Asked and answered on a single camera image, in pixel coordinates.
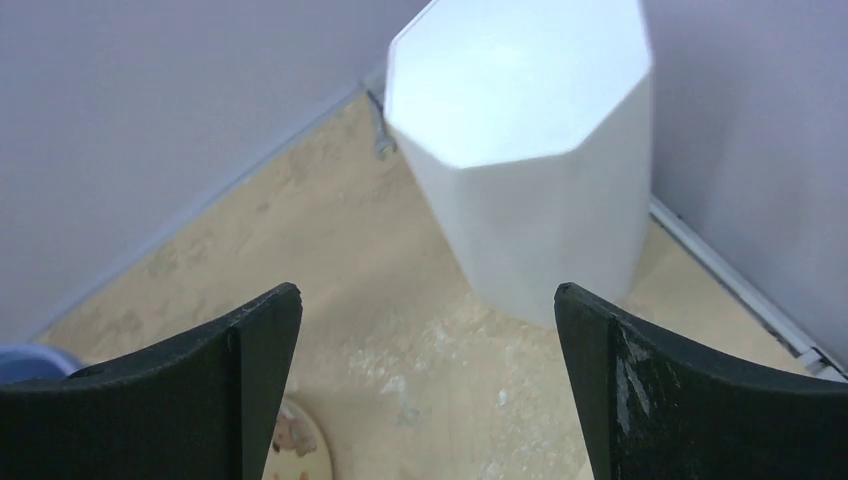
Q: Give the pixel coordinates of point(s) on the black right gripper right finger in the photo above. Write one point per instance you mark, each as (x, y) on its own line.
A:
(653, 404)

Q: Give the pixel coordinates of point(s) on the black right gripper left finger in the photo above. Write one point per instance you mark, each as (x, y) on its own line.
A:
(199, 405)

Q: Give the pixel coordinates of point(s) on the white octagonal large container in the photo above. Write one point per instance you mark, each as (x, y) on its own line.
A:
(528, 128)

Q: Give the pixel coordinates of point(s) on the cream printed bucket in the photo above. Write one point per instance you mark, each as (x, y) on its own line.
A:
(298, 450)

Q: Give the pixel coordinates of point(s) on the blue round bucket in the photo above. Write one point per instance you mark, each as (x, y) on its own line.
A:
(22, 362)

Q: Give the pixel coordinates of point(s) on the aluminium table frame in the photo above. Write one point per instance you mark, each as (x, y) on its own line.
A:
(769, 315)

